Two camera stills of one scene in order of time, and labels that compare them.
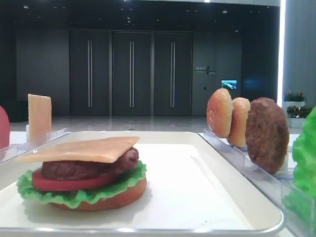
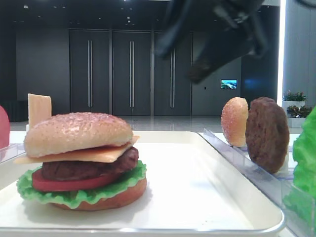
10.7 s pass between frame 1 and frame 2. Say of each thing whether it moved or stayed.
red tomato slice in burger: stayed
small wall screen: stayed
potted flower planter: stayed
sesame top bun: moved
